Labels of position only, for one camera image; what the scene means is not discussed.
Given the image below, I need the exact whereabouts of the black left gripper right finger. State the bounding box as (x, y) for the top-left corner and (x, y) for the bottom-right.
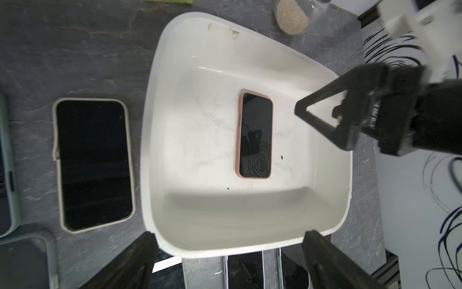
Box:
(302, 230), (384, 289)

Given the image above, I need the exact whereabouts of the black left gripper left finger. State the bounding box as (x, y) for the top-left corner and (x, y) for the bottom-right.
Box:
(80, 232), (159, 289)

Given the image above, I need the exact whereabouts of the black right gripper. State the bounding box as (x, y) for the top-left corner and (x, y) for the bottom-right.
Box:
(294, 64), (425, 157)

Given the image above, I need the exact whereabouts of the white plastic storage box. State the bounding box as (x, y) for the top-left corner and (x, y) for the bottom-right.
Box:
(140, 12), (353, 258)

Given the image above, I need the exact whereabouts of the glass jar with powder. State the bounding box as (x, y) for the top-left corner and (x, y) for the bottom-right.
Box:
(274, 0), (331, 36)

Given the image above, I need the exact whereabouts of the green metal drawer toolbox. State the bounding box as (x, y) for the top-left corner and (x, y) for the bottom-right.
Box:
(142, 0), (194, 6)

